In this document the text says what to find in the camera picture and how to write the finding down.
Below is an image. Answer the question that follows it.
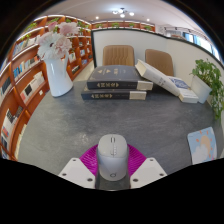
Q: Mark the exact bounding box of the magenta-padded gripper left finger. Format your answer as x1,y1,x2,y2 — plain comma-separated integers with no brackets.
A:
58,143,100,190

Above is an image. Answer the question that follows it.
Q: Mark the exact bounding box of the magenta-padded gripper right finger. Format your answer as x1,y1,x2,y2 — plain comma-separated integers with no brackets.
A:
127,144,168,190

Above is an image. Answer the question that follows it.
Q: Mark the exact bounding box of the white computer mouse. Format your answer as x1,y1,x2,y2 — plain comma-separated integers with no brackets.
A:
95,133,130,182

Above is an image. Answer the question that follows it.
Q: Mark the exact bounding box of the light blue printed mouse pad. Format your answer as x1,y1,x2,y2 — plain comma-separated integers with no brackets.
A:
186,126,218,166

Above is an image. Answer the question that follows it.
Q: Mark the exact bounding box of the thin dark hardcover book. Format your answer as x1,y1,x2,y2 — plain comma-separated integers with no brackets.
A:
80,84,148,101

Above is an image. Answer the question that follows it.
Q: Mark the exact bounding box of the white ceramic vase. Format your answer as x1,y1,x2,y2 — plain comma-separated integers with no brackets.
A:
43,54,74,98

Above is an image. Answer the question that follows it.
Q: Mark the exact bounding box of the thick white book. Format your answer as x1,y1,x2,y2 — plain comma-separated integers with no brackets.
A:
134,59,182,98

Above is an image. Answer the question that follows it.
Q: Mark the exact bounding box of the thick dark hardcover book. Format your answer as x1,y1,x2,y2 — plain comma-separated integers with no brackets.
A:
86,64,154,92

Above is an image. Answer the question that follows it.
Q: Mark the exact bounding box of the green plant in white pot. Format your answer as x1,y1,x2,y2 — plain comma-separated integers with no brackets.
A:
189,58,224,121

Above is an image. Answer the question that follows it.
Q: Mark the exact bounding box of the orange wooden bookshelf unit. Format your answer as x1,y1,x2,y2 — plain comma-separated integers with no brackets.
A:
0,13,156,161

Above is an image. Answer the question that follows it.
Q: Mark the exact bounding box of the tan upholstered chair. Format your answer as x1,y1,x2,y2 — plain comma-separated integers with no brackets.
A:
101,44,136,67
144,48,175,77

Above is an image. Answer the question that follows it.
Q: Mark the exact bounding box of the pink white flower bouquet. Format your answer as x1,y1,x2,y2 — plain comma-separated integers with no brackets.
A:
35,21,82,62

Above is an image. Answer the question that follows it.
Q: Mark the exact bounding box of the dark-framed window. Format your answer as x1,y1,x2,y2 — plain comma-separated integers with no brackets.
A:
181,31,221,61

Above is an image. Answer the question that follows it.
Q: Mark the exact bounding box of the ceiling light cluster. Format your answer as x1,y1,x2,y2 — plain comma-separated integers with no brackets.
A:
111,7,136,19

